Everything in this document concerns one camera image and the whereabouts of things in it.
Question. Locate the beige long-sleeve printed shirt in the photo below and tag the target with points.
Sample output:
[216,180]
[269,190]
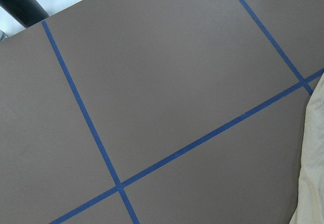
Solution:
[310,183]

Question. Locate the black water bottle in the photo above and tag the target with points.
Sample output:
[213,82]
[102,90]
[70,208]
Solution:
[26,12]

